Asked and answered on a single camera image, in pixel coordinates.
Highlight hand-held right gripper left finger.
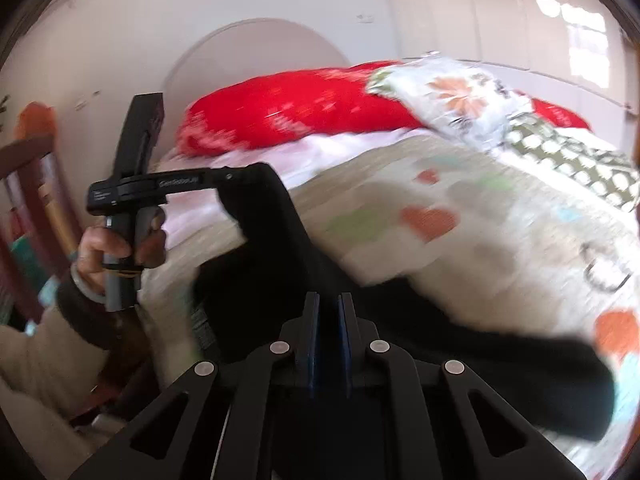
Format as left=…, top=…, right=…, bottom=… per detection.
left=67, top=292, right=321, bottom=480

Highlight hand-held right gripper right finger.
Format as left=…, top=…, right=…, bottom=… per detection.
left=337, top=292, right=588, bottom=480

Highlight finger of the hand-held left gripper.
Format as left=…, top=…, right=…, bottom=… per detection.
left=202, top=165, right=251, bottom=192

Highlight black pants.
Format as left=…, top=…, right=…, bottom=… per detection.
left=192, top=162, right=616, bottom=442

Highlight person's left forearm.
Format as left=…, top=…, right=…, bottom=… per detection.
left=0, top=280, right=151, bottom=461

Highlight person's left hand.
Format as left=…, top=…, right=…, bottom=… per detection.
left=75, top=208, right=167, bottom=291

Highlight dark wooden chair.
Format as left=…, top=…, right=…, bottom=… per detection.
left=0, top=132, right=86, bottom=331

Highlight pale pink bed sheet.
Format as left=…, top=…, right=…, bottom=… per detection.
left=155, top=127, right=436, bottom=251

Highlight red pillow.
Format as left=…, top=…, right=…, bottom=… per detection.
left=175, top=60, right=593, bottom=158

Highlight white arched headboard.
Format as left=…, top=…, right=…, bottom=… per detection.
left=162, top=19, right=356, bottom=111

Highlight heart print quilt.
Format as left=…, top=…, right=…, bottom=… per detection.
left=135, top=135, right=640, bottom=480

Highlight white floral pillow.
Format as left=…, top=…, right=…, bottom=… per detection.
left=367, top=52, right=538, bottom=153

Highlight green white patterned pillow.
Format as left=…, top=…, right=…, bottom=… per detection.
left=500, top=112, right=640, bottom=213

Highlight white wardrobe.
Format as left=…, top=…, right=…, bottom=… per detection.
left=385, top=0, right=640, bottom=111

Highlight pale bracelet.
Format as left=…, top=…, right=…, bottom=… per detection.
left=70, top=264, right=108, bottom=307

